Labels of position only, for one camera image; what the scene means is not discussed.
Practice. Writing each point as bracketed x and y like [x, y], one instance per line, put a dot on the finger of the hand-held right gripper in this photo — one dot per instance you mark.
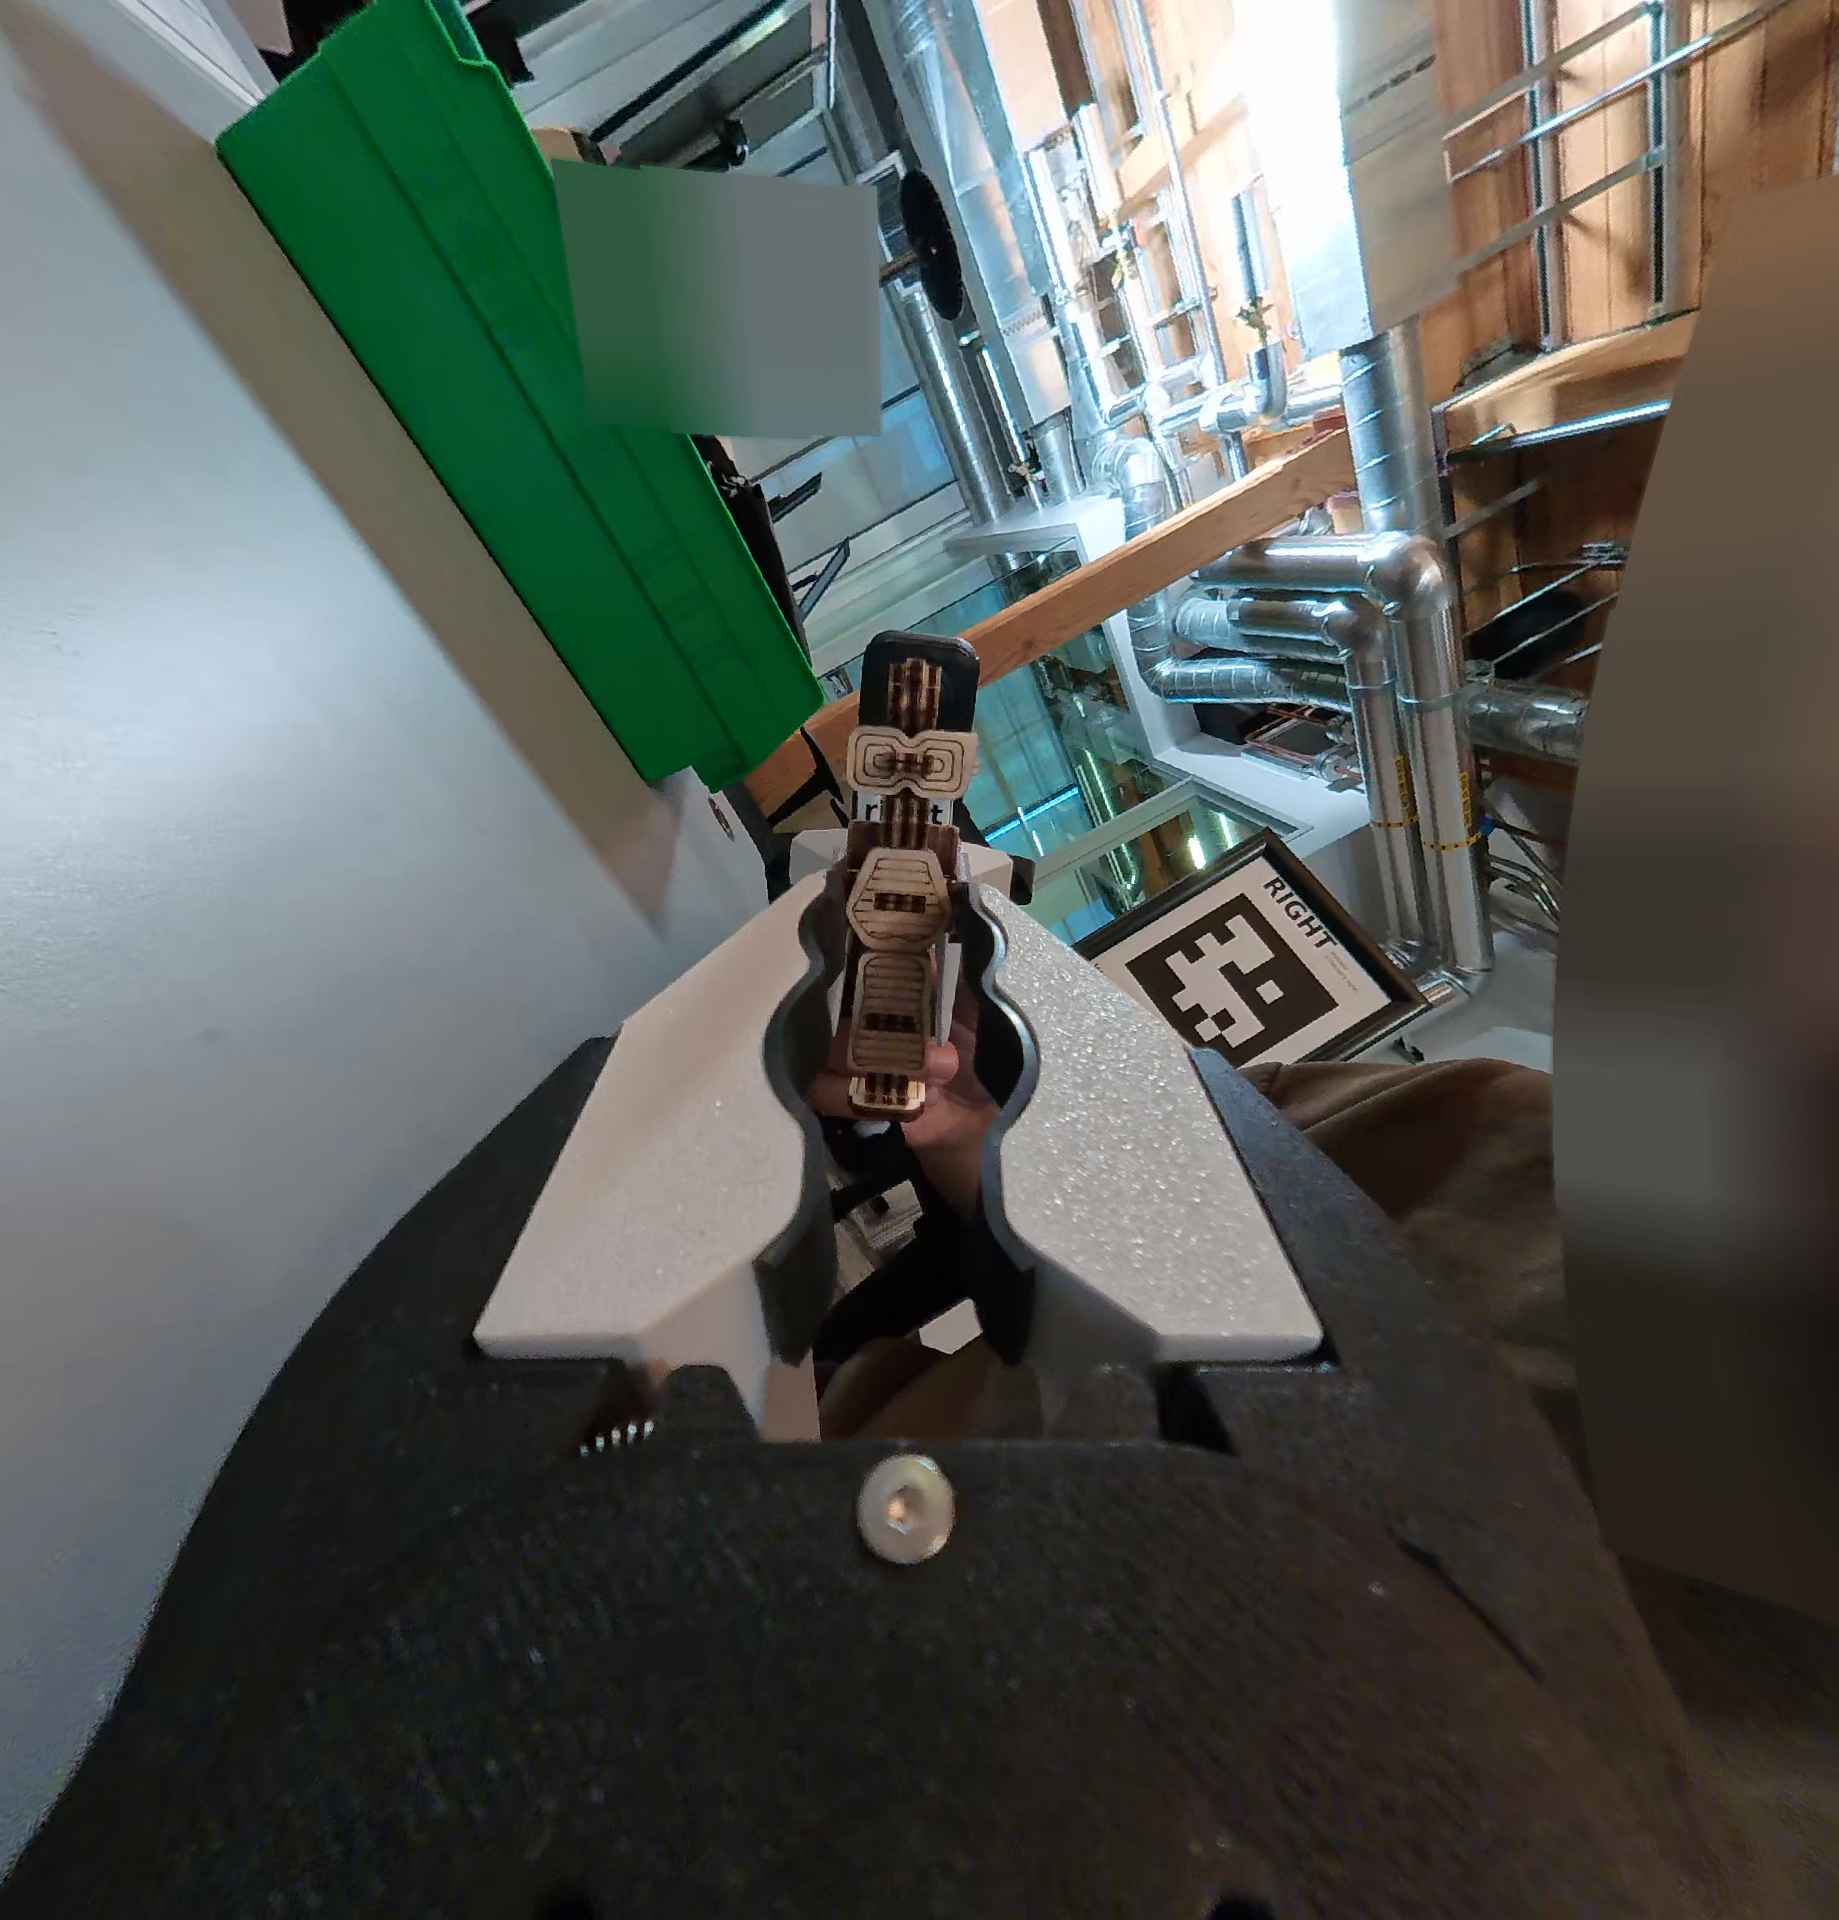
[986, 870]
[813, 861]

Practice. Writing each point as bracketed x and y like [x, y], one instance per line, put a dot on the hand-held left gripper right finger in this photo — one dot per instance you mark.
[1145, 1187]

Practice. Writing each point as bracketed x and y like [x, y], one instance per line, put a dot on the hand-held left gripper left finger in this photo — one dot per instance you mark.
[664, 1171]

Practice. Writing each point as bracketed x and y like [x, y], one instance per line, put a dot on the wooden robot model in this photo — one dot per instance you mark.
[895, 902]

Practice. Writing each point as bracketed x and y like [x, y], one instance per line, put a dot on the grey desk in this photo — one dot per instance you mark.
[183, 752]

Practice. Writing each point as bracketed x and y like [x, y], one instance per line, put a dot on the person's right hand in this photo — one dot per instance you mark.
[944, 1124]

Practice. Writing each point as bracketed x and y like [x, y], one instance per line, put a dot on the framed black-white marker board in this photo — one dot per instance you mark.
[1233, 974]

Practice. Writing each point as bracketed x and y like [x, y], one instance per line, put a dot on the person's olive brown clothing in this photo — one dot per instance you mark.
[1400, 1171]

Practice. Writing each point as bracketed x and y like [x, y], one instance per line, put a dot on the black round disc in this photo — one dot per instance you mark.
[929, 239]

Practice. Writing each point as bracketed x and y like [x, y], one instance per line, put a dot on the silver ventilation pipes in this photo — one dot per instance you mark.
[1400, 602]

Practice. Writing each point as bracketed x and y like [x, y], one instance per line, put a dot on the green plastic storage bin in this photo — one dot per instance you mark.
[455, 301]

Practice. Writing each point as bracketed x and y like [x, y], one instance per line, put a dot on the corrugated silver duct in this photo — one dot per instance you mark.
[935, 390]

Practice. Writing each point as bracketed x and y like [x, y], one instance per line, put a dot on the wooden post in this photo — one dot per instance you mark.
[1161, 548]

